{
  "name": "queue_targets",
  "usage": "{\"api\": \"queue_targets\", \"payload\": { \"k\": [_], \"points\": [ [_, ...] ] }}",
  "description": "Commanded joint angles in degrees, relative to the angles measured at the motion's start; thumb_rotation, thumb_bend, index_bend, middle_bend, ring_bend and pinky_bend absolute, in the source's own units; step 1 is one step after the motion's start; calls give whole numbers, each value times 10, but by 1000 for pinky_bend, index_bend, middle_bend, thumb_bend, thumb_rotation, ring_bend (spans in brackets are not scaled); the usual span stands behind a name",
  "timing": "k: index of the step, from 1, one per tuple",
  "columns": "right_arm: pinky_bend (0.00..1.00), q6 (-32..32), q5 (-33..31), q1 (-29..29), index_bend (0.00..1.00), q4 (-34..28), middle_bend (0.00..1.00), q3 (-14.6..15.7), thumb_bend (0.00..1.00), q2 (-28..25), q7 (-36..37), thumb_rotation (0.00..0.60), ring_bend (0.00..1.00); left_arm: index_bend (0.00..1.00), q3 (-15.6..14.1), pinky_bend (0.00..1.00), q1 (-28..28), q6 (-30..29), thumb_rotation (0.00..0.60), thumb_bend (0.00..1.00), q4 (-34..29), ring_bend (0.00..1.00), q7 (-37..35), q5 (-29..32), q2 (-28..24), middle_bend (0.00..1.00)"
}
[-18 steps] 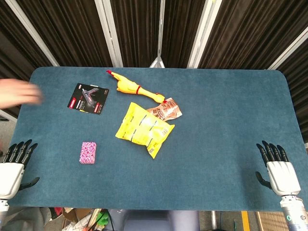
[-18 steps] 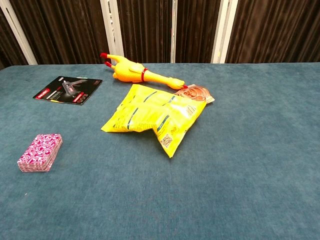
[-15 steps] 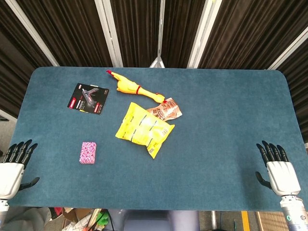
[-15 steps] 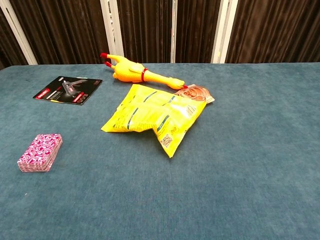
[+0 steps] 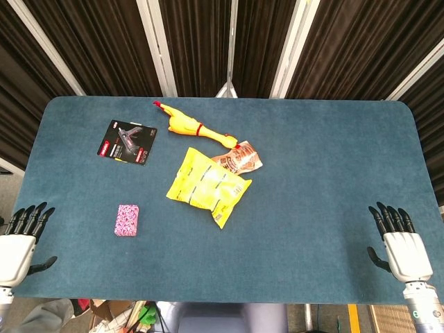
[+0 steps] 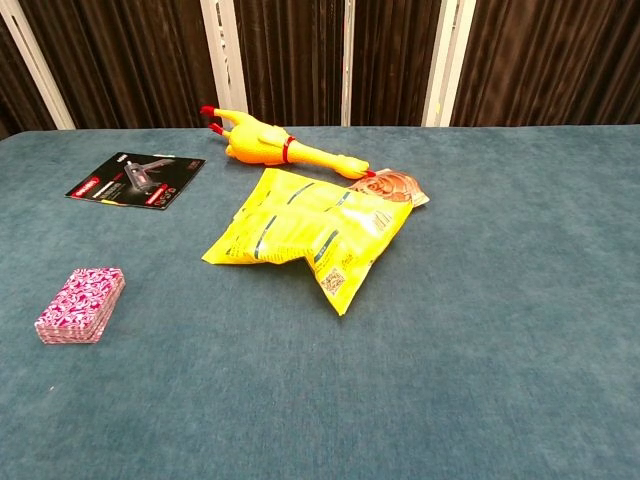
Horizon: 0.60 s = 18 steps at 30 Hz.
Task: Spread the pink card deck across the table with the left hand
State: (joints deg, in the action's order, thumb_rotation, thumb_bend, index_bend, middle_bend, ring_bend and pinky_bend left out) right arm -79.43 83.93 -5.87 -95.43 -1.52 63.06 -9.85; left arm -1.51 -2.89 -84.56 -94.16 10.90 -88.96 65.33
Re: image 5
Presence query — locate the brown cardboard box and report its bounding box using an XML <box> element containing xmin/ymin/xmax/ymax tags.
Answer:
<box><xmin>89</xmin><ymin>298</ymin><xmax>137</xmax><ymax>333</ymax></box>

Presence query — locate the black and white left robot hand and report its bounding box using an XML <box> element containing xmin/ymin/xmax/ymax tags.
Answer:
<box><xmin>0</xmin><ymin>201</ymin><xmax>58</xmax><ymax>289</ymax></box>

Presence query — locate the dark brown curtain panel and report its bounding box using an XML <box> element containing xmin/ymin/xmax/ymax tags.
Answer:
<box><xmin>233</xmin><ymin>0</ymin><xmax>300</xmax><ymax>99</ymax></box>
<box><xmin>24</xmin><ymin>0</ymin><xmax>163</xmax><ymax>97</ymax></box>
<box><xmin>284</xmin><ymin>0</ymin><xmax>444</xmax><ymax>101</ymax></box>
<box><xmin>158</xmin><ymin>0</ymin><xmax>231</xmax><ymax>98</ymax></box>
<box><xmin>0</xmin><ymin>0</ymin><xmax>76</xmax><ymax>171</ymax></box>

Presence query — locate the woven tan panel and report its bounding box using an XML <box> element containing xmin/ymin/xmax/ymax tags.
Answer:
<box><xmin>369</xmin><ymin>305</ymin><xmax>417</xmax><ymax>333</ymax></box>

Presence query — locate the pink patterned small box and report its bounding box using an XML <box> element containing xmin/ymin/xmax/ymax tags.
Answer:
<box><xmin>113</xmin><ymin>203</ymin><xmax>140</xmax><ymax>238</ymax></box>

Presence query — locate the black glue gun package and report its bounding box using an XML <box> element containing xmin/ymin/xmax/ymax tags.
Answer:
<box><xmin>96</xmin><ymin>119</ymin><xmax>158</xmax><ymax>167</ymax></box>

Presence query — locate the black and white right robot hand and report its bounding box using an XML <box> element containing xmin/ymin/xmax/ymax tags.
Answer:
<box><xmin>366</xmin><ymin>201</ymin><xmax>434</xmax><ymax>284</ymax></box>

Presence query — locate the yellow snack bag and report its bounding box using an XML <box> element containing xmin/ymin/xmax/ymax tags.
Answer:
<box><xmin>165</xmin><ymin>146</ymin><xmax>253</xmax><ymax>230</ymax></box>

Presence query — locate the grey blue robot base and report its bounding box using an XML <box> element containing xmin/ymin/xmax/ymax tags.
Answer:
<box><xmin>155</xmin><ymin>301</ymin><xmax>289</xmax><ymax>333</ymax></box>

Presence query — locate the yellow rubber chicken toy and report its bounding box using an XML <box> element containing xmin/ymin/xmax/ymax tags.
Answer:
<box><xmin>153</xmin><ymin>101</ymin><xmax>239</xmax><ymax>149</ymax></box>

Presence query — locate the blue felt table cover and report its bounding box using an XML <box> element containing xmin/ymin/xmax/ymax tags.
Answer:
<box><xmin>12</xmin><ymin>96</ymin><xmax>444</xmax><ymax>306</ymax></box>

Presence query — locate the grey cloth bundle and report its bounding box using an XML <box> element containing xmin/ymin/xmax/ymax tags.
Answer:
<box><xmin>12</xmin><ymin>298</ymin><xmax>74</xmax><ymax>333</ymax></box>

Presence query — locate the thin white partition post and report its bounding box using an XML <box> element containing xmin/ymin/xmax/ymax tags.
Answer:
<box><xmin>214</xmin><ymin>0</ymin><xmax>239</xmax><ymax>99</ymax></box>

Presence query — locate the green plastic object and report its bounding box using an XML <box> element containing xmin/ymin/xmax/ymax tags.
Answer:
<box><xmin>138</xmin><ymin>304</ymin><xmax>157</xmax><ymax>326</ymax></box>

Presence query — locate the brown orange snack packet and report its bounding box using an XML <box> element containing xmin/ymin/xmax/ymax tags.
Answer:
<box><xmin>211</xmin><ymin>139</ymin><xmax>264</xmax><ymax>176</ymax></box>

